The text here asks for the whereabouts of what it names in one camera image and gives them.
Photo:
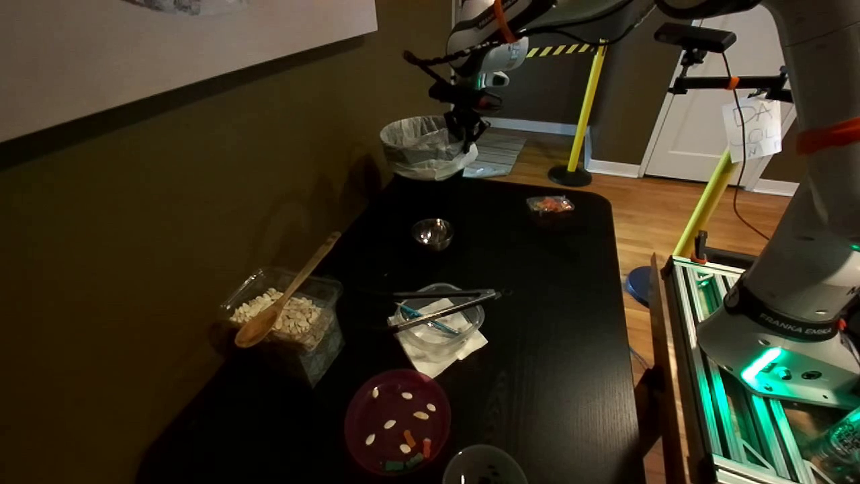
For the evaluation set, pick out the black tongs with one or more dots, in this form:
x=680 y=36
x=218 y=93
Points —
x=448 y=293

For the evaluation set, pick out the white paper napkin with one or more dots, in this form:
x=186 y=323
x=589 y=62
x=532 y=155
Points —
x=438 y=354

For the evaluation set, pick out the hanging white paper sheet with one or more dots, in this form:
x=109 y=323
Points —
x=754 y=124

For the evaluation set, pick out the grey floor mat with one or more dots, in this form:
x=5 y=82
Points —
x=500 y=152

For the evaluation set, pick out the bin with clear plastic liner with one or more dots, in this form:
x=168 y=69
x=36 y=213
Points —
x=419 y=152

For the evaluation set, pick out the leaning yellow pole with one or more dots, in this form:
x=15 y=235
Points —
x=707 y=202

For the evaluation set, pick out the wooden spoon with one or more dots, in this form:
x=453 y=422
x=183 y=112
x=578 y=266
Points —
x=285 y=297

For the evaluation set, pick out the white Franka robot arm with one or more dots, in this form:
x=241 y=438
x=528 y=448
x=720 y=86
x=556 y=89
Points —
x=814 y=225

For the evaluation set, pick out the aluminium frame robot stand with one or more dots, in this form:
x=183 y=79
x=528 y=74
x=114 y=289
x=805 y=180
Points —
x=688 y=358

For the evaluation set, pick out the white wall board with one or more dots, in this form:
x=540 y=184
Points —
x=136 y=55

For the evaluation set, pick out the clear glass dish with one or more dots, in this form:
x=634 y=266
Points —
x=470 y=315

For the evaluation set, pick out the blue round floor base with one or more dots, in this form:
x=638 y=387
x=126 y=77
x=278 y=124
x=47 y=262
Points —
x=640 y=286

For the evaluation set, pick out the clear bowl with dark rim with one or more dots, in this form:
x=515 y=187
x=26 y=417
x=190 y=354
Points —
x=484 y=467

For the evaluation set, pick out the blue plastic utensil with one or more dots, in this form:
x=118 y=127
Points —
x=419 y=315

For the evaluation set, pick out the small colourful candy packet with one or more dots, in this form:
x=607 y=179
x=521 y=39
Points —
x=548 y=204

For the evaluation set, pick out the black camera stand bar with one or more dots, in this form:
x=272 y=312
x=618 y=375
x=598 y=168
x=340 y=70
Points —
x=715 y=85

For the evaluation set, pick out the white door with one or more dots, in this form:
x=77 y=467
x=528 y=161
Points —
x=688 y=136

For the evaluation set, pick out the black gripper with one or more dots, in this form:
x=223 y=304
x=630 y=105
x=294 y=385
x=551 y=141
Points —
x=474 y=98

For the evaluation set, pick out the yellow pole with black base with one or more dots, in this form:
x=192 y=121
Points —
x=587 y=109

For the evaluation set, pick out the red plate with pills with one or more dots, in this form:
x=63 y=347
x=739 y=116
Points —
x=394 y=406

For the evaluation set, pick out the clear container with white bits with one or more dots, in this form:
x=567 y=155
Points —
x=309 y=323

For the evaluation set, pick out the black stereo camera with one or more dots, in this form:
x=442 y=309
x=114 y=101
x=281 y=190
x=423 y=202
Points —
x=693 y=36

